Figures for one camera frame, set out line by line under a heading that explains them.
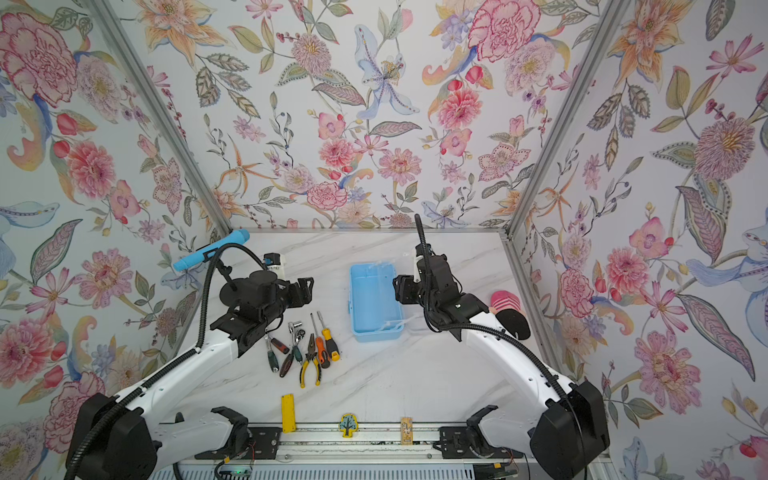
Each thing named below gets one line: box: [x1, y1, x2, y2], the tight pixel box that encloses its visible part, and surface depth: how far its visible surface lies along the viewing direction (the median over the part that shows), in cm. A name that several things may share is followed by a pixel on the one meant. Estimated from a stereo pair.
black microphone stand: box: [202, 248, 237, 292], surface depth 92 cm
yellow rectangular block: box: [281, 394, 297, 433], surface depth 80 cm
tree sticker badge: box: [339, 413, 359, 439], surface depth 78 cm
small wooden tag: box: [401, 417, 413, 445], surface depth 77 cm
